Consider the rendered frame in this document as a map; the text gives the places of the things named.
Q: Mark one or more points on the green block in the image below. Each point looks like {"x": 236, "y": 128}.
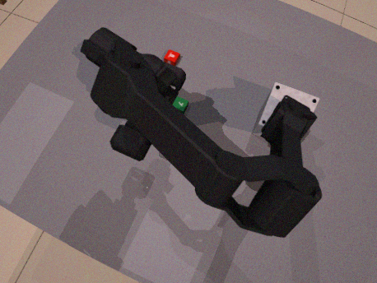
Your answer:
{"x": 181, "y": 104}

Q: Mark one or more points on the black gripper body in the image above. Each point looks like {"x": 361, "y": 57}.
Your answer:
{"x": 129, "y": 141}

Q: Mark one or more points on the red block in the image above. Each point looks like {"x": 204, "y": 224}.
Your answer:
{"x": 172, "y": 57}

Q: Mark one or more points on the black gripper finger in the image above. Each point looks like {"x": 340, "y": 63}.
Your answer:
{"x": 173, "y": 94}
{"x": 128, "y": 124}

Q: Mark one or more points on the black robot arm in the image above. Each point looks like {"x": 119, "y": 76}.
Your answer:
{"x": 130, "y": 85}

